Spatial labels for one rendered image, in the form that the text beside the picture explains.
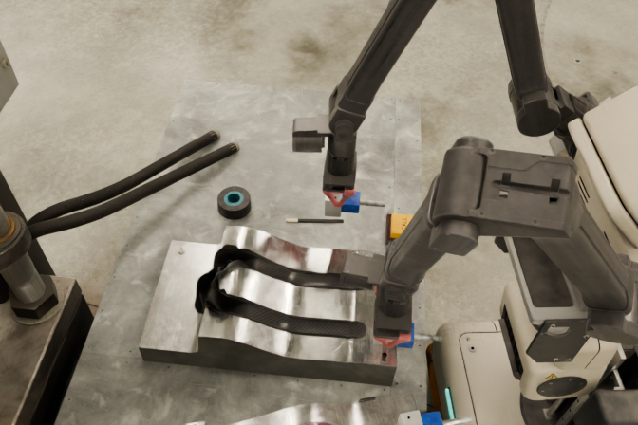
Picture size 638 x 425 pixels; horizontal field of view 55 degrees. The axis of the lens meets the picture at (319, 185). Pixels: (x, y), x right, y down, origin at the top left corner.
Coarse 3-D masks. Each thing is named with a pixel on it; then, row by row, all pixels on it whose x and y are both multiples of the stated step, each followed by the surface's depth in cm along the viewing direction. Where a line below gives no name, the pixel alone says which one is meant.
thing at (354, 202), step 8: (360, 192) 137; (328, 200) 133; (336, 200) 133; (352, 200) 135; (360, 200) 136; (368, 200) 136; (328, 208) 135; (336, 208) 135; (344, 208) 135; (352, 208) 135; (336, 216) 137
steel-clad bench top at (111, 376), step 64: (192, 128) 169; (256, 128) 170; (384, 128) 171; (192, 192) 154; (256, 192) 155; (320, 192) 155; (384, 192) 156; (128, 256) 141; (128, 320) 130; (128, 384) 121; (192, 384) 121; (256, 384) 121; (320, 384) 122
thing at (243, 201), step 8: (224, 192) 150; (232, 192) 150; (240, 192) 150; (248, 192) 150; (224, 200) 148; (232, 200) 151; (240, 200) 148; (248, 200) 148; (224, 208) 146; (232, 208) 146; (240, 208) 146; (248, 208) 148; (224, 216) 148; (232, 216) 147; (240, 216) 148
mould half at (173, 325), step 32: (192, 256) 134; (288, 256) 130; (320, 256) 132; (160, 288) 128; (192, 288) 129; (256, 288) 122; (288, 288) 126; (320, 288) 127; (160, 320) 124; (192, 320) 124; (224, 320) 116; (352, 320) 122; (160, 352) 120; (192, 352) 119; (224, 352) 118; (256, 352) 116; (288, 352) 117; (320, 352) 117; (352, 352) 117; (384, 384) 122
